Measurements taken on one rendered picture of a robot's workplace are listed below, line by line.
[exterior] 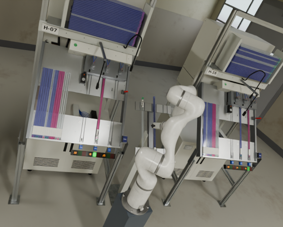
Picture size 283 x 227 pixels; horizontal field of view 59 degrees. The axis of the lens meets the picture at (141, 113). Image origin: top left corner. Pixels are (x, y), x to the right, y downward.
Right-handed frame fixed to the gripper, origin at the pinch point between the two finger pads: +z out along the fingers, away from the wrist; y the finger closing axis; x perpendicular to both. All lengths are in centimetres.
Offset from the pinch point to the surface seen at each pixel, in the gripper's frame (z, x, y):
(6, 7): 260, -169, 132
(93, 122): 10.6, 1.5, 47.9
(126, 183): 43, 55, 1
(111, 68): 7, -42, 38
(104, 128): 9.7, 5.0, 39.5
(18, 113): 154, -4, 99
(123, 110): 9.5, -10.8, 24.6
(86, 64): 9, -42, 58
